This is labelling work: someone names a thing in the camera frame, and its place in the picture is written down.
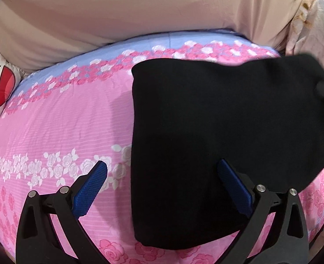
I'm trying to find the black pants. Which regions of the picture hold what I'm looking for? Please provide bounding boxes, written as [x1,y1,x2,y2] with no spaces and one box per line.
[131,54,324,250]

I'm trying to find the pink rose bed sheet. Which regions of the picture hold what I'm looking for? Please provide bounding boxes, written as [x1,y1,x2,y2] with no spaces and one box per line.
[0,30,324,264]

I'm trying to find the floral satin pillow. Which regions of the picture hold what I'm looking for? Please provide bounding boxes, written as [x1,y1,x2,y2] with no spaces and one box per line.
[285,0,324,67]

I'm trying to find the beige quilt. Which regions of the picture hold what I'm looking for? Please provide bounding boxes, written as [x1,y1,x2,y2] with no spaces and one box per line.
[0,0,302,73]

